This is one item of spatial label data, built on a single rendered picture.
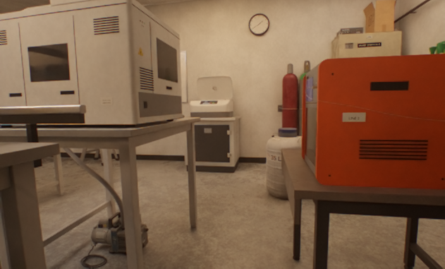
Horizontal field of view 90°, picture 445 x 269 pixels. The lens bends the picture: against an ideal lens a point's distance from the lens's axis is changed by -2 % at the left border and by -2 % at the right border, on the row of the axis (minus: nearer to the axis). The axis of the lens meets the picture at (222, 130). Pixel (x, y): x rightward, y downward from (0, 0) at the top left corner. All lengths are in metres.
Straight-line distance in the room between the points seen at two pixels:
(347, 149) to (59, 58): 1.23
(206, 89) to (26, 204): 3.36
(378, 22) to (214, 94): 2.52
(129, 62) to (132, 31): 0.13
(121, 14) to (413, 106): 1.11
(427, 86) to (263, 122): 3.14
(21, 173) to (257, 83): 3.52
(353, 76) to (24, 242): 1.02
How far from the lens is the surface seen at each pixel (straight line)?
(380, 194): 0.87
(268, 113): 3.88
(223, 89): 3.80
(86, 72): 1.17
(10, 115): 0.99
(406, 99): 0.92
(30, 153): 0.68
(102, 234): 1.89
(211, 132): 3.32
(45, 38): 1.35
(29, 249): 0.79
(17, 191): 0.73
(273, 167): 2.49
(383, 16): 4.02
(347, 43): 3.77
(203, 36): 4.19
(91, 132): 1.09
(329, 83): 0.84
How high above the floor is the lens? 0.99
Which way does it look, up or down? 6 degrees down
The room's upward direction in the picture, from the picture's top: 1 degrees counter-clockwise
